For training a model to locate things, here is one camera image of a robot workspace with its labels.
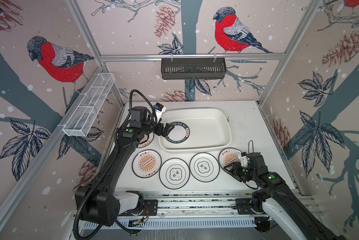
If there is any orange sunburst plate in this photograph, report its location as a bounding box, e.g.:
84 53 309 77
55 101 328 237
131 150 162 179
218 148 242 173

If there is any green rim plate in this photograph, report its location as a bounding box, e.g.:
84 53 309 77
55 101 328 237
165 122 190 144

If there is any white flower plate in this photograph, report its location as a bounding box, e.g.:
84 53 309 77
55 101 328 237
159 158 190 190
189 153 220 183

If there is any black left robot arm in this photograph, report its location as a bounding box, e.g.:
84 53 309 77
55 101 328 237
73 120 174 229

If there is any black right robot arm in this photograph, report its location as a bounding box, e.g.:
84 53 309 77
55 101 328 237
223 152 345 240

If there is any white plastic bin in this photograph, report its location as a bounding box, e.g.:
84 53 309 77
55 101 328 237
158 108 232 153

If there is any orange plate far left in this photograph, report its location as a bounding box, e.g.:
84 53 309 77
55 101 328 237
137 133 154 148

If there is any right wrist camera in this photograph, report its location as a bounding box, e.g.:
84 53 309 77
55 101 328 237
240 152 248 168

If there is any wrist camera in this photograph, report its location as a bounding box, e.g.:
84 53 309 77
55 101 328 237
153 103 166 123
240 152 248 168

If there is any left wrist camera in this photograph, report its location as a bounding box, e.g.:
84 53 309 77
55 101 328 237
153 103 166 123

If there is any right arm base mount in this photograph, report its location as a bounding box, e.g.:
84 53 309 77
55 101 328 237
234 199 264 215

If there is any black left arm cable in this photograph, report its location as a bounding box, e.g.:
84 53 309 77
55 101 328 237
72 89 159 240

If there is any aluminium front rail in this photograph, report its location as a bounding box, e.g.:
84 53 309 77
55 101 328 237
113 193 323 218

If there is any black hanging wire basket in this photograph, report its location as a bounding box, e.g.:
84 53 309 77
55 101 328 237
161 58 227 80

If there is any white mesh wall shelf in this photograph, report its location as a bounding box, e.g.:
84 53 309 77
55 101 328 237
62 73 115 137

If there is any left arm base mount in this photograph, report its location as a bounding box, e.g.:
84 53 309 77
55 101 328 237
119 200 158 217

